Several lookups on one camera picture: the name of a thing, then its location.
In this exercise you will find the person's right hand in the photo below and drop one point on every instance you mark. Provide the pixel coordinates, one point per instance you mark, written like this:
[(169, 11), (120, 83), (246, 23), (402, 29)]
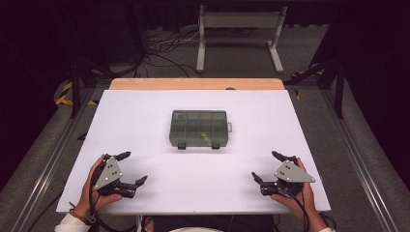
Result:
[(299, 203)]

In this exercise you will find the person's left hand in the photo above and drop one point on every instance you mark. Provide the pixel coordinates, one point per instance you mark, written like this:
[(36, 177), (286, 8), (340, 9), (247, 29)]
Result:
[(88, 196)]

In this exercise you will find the yellow black floor tape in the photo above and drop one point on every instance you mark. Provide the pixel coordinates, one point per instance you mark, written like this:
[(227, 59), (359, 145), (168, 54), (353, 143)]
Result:
[(64, 93)]

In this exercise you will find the white metal stand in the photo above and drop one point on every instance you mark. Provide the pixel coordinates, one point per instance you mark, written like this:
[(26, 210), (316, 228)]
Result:
[(240, 20)]

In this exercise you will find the black metal stand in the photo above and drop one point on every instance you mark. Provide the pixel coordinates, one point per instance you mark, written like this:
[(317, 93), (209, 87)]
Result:
[(338, 93), (75, 90)]

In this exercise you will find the white table board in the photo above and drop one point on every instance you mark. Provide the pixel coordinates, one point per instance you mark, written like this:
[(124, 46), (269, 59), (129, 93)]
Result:
[(193, 174)]

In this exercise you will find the person's torso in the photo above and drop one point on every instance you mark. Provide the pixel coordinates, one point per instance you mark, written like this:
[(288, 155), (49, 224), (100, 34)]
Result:
[(209, 224)]

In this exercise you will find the grey plastic compartment box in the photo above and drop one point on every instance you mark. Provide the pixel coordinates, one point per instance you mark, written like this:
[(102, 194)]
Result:
[(198, 127)]

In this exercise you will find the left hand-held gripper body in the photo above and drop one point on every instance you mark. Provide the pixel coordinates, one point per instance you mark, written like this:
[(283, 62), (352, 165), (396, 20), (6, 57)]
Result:
[(109, 174)]

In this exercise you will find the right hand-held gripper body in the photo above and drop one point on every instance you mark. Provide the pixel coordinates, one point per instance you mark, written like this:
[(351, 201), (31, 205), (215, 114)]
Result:
[(291, 172)]

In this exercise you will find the aluminium floor rail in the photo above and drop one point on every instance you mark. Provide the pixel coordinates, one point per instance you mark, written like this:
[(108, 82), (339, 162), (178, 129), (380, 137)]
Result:
[(51, 161), (361, 161)]

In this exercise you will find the wooden table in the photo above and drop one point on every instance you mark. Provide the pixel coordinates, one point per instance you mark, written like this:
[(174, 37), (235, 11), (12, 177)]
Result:
[(193, 83)]

